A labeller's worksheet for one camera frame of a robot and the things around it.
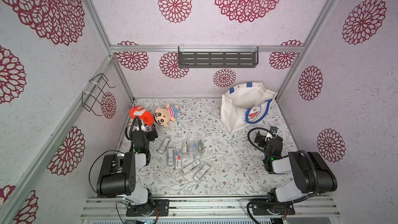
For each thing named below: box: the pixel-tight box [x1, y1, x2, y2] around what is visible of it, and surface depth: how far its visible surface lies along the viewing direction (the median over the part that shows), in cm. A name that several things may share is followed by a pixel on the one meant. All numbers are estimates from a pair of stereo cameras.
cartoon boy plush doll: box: [153, 103, 180, 128], surface depth 103 cm
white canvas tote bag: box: [220, 81, 278, 134], surface depth 102 cm
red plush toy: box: [129, 105, 155, 127], surface depth 103 cm
